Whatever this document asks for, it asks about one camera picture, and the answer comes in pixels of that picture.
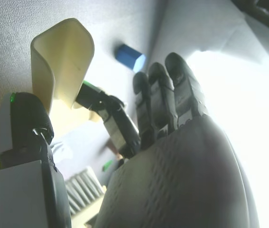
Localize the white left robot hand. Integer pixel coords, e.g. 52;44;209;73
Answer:
0;51;261;228

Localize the cream plastic dustpan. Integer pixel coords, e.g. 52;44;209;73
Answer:
0;18;108;164

